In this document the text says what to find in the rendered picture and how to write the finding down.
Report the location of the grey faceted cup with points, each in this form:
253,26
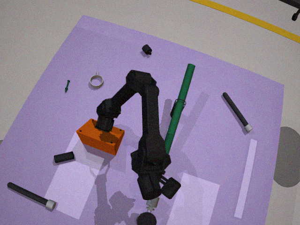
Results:
152,204

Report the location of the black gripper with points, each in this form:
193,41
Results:
170,187

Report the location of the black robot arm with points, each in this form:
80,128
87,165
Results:
150,158

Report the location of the green pipe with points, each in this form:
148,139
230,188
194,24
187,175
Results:
179,107

